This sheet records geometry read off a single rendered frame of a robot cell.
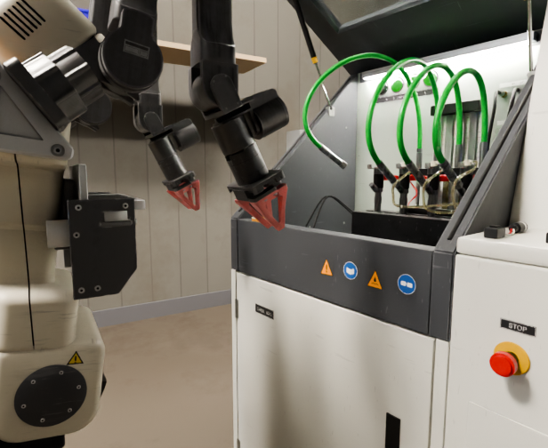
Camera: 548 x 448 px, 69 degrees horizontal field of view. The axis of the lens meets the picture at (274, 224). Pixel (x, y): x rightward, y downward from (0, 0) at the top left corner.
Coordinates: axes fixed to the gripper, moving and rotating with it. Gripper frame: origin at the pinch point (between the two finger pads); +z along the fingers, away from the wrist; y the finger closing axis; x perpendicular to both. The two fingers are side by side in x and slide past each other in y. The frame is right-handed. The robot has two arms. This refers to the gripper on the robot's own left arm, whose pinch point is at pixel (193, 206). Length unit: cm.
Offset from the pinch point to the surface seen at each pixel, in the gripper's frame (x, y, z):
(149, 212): -21, 192, 33
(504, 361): -11, -73, 27
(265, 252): -9.3, -10.0, 18.8
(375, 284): -14, -46, 22
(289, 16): -200, 192, -54
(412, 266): -17, -54, 18
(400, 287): -15, -52, 22
